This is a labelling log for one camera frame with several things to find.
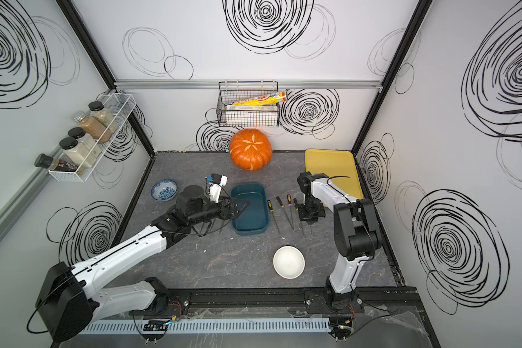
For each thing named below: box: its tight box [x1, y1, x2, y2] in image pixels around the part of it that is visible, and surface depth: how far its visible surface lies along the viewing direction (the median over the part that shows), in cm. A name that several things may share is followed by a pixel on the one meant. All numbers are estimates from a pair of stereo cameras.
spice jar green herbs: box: [88, 100, 115, 128], surface depth 77 cm
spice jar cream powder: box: [58, 137, 98, 169], surface depth 66 cm
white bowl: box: [272, 245, 306, 280], surface depth 82 cm
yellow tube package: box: [224, 90, 288, 106], surface depth 89 cm
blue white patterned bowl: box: [150, 179, 178, 202], surface depth 104 cm
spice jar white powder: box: [68, 126, 103, 155], surface depth 69 cm
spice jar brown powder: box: [71, 110, 113, 144], surface depth 74 cm
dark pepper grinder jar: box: [34, 153, 60, 172], surface depth 61 cm
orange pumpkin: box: [229, 128, 273, 172], surface depth 107 cm
